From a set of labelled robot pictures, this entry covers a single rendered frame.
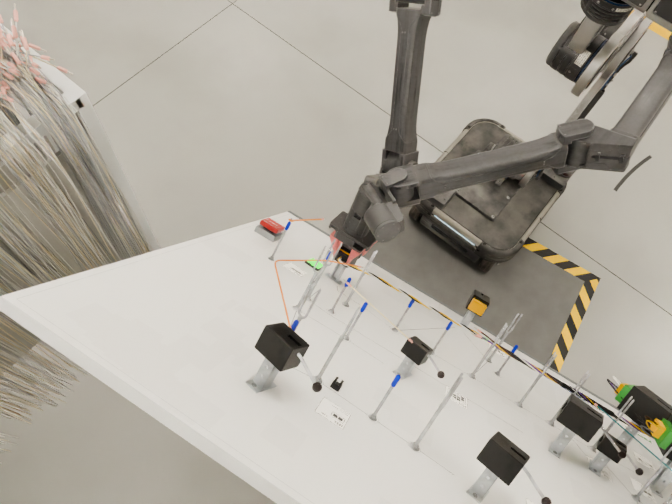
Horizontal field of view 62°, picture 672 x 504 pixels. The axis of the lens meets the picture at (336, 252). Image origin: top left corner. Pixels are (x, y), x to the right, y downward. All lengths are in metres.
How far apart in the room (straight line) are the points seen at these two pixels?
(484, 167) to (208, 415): 0.75
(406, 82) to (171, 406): 0.86
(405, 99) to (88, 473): 1.83
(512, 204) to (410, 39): 1.47
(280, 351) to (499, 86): 2.73
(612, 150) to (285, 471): 0.89
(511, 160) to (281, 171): 1.73
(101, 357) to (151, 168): 2.14
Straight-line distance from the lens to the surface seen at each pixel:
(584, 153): 1.27
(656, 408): 1.41
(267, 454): 0.73
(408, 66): 1.29
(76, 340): 0.77
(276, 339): 0.78
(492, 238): 2.50
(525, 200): 2.66
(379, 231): 1.11
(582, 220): 3.04
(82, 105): 1.25
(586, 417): 1.18
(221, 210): 2.68
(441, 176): 1.18
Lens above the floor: 2.35
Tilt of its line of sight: 65 degrees down
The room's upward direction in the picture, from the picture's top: 12 degrees clockwise
